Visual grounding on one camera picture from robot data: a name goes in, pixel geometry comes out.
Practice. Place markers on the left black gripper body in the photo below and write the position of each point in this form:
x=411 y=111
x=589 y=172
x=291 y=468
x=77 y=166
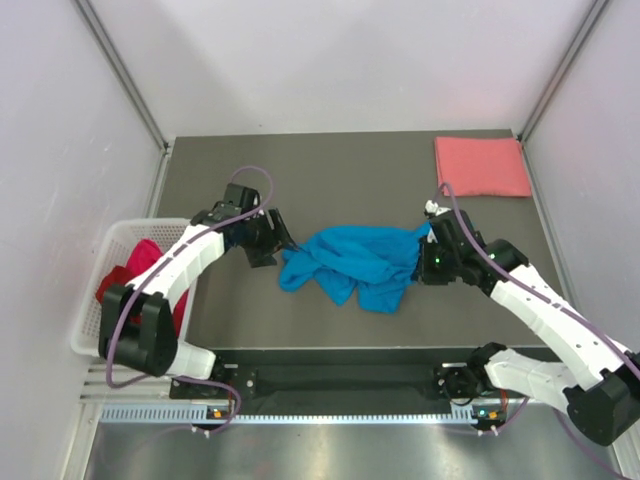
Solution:
x=258 y=233

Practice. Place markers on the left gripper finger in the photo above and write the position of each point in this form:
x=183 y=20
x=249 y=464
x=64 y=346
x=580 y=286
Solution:
x=280 y=231
x=259 y=258

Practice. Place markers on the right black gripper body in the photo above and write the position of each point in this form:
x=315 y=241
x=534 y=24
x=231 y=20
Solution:
x=437 y=264

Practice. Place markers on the blue t shirt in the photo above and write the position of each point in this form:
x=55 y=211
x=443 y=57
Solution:
x=375 y=263

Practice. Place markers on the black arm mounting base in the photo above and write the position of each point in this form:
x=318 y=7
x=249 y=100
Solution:
x=259 y=372

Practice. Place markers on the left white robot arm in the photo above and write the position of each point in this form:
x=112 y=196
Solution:
x=137 y=328

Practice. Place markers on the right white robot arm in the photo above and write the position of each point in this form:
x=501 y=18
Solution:
x=594 y=380

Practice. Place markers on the folded pink t shirt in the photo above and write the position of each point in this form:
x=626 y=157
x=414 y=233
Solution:
x=482 y=167

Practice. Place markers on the magenta t shirt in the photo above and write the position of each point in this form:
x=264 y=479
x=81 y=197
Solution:
x=143 y=256

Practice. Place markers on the white plastic laundry basket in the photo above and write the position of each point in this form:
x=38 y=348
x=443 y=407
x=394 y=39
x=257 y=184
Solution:
x=116 y=248

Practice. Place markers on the dark red t shirt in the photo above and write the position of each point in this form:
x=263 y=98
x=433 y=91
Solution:
x=121 y=275

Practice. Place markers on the white slotted cable duct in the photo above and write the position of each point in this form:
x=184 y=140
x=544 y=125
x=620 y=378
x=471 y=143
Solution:
x=202 y=414

